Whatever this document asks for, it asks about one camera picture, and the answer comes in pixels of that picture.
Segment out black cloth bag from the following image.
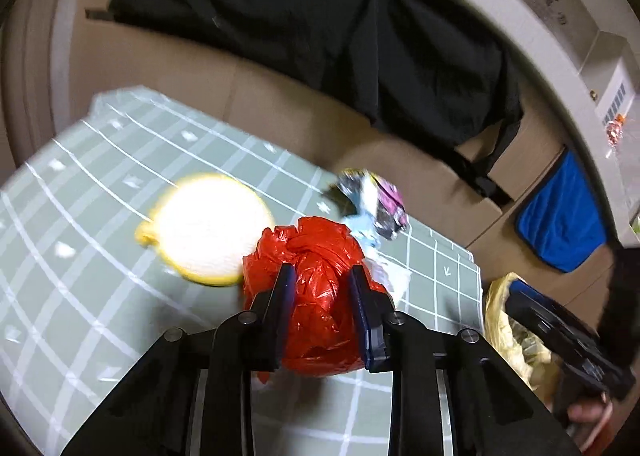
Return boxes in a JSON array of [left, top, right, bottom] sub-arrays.
[[85, 0, 526, 204]]

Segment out white plastic scrap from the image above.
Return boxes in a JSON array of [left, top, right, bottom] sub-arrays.
[[370, 256, 414, 303]]

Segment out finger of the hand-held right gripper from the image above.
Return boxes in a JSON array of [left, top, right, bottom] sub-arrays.
[[505, 285, 608, 367]]

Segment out person's right hand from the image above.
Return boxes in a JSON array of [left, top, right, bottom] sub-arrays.
[[570, 398, 613, 428]]

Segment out blue towel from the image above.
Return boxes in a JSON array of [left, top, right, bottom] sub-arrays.
[[515, 148, 608, 274]]

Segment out orange white packet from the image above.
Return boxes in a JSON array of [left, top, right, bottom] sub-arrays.
[[602, 113, 628, 147]]

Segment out red plastic bag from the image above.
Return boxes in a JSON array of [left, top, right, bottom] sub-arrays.
[[242, 216, 396, 379]]

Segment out yellow rimmed white round object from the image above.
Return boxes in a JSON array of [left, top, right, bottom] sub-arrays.
[[134, 172, 276, 287]]

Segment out brown cardboard box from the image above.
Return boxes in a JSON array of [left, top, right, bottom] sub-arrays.
[[10, 0, 621, 317]]

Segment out yellow plastic garbage bag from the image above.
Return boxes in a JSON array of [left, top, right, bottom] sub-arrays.
[[482, 272, 563, 407]]

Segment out white vented box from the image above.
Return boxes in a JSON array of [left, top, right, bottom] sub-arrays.
[[575, 30, 640, 127]]

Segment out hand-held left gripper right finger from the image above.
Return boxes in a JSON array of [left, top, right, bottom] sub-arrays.
[[348, 264, 583, 456]]

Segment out person's right forearm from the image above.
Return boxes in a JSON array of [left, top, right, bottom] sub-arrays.
[[580, 422, 622, 455]]

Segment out crumpled silver printed wrapper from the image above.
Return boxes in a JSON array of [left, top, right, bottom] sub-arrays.
[[320, 168, 413, 249]]

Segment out green grid cutting mat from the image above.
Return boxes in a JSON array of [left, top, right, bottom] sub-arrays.
[[0, 86, 483, 456]]

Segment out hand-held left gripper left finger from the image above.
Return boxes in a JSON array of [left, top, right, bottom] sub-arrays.
[[62, 263, 296, 456]]

